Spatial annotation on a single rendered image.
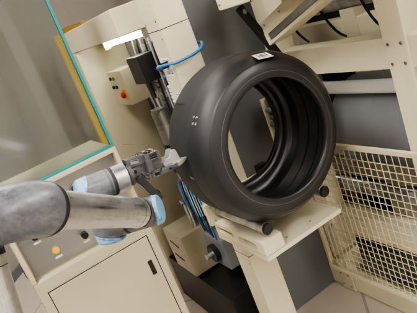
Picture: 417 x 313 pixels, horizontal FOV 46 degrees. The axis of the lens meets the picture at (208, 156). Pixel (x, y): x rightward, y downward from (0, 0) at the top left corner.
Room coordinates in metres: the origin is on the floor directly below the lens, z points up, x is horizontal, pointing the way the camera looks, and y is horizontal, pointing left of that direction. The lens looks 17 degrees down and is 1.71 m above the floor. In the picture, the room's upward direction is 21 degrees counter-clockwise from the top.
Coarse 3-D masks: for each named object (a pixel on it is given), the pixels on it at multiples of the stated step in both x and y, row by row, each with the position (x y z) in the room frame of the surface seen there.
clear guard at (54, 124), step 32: (0, 0) 2.02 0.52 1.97; (32, 0) 2.07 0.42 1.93; (0, 32) 2.00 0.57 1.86; (32, 32) 2.05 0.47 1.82; (0, 64) 1.98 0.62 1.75; (32, 64) 2.03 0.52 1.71; (64, 64) 2.07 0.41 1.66; (0, 96) 1.96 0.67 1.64; (32, 96) 2.00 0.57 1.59; (64, 96) 2.05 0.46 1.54; (0, 128) 1.94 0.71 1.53; (32, 128) 1.98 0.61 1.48; (64, 128) 2.03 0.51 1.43; (96, 128) 2.08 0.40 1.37; (0, 160) 1.92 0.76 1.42; (32, 160) 1.96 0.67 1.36; (64, 160) 2.00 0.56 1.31
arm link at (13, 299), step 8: (0, 248) 0.92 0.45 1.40; (0, 256) 0.91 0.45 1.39; (0, 264) 0.90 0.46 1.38; (0, 272) 0.89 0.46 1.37; (8, 272) 0.91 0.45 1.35; (0, 280) 0.88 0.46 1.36; (8, 280) 0.90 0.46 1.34; (0, 288) 0.87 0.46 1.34; (8, 288) 0.89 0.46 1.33; (0, 296) 0.87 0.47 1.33; (8, 296) 0.88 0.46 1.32; (16, 296) 0.90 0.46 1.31; (0, 304) 0.86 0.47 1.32; (8, 304) 0.87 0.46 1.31; (16, 304) 0.88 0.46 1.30; (0, 312) 0.85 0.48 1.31; (8, 312) 0.86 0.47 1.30; (16, 312) 0.87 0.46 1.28
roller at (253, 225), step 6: (216, 210) 1.87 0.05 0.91; (222, 216) 1.83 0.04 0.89; (228, 216) 1.77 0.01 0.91; (234, 216) 1.74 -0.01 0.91; (240, 222) 1.69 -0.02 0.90; (246, 222) 1.65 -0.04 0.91; (252, 222) 1.62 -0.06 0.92; (258, 222) 1.60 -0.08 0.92; (264, 222) 1.58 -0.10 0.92; (252, 228) 1.62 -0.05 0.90; (258, 228) 1.58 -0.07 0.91; (264, 228) 1.56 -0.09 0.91; (270, 228) 1.57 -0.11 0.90
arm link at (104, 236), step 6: (114, 228) 1.37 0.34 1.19; (120, 228) 1.37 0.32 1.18; (96, 234) 1.39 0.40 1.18; (102, 234) 1.38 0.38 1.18; (108, 234) 1.38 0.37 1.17; (114, 234) 1.38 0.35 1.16; (120, 234) 1.38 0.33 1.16; (126, 234) 1.39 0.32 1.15; (102, 240) 1.38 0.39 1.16; (108, 240) 1.37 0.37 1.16; (114, 240) 1.37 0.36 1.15; (120, 240) 1.38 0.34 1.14
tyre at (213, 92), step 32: (224, 64) 1.64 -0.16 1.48; (256, 64) 1.60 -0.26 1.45; (288, 64) 1.64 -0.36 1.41; (192, 96) 1.63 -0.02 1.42; (224, 96) 1.53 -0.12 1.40; (288, 96) 1.93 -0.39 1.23; (320, 96) 1.67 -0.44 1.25; (192, 128) 1.54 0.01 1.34; (224, 128) 1.51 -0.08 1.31; (288, 128) 1.94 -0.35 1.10; (320, 128) 1.80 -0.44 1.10; (192, 160) 1.54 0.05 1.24; (224, 160) 1.49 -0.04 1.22; (288, 160) 1.89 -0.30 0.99; (320, 160) 1.65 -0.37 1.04; (192, 192) 1.67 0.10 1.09; (224, 192) 1.50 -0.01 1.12; (256, 192) 1.83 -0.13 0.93; (288, 192) 1.76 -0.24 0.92
